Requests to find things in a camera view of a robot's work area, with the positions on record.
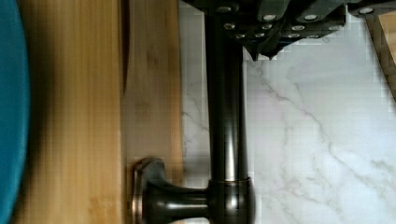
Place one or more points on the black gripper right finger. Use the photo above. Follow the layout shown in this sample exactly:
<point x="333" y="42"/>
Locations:
<point x="287" y="21"/>

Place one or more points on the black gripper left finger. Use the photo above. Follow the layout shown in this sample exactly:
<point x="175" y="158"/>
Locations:
<point x="250" y="23"/>

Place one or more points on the dark bronze drawer handle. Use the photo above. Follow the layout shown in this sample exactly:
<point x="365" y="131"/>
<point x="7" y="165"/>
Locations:
<point x="229" y="197"/>

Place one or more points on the wooden drawer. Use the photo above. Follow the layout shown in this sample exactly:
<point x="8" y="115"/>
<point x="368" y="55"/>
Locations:
<point x="151" y="97"/>

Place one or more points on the teal blue object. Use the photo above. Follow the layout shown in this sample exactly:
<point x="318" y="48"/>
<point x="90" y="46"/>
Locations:
<point x="14" y="106"/>

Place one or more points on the grey metal rail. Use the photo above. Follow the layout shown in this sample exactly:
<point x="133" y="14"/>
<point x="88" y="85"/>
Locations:
<point x="382" y="30"/>

